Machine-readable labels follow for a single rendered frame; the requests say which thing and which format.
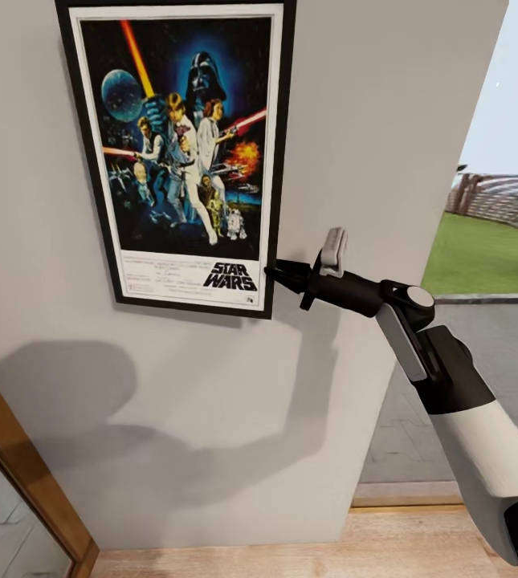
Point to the fixed window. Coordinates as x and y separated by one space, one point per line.
472 273

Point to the door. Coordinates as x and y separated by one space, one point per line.
41 535

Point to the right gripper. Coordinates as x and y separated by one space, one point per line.
300 277

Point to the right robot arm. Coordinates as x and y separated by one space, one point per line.
478 437

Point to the poster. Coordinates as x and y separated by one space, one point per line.
183 110

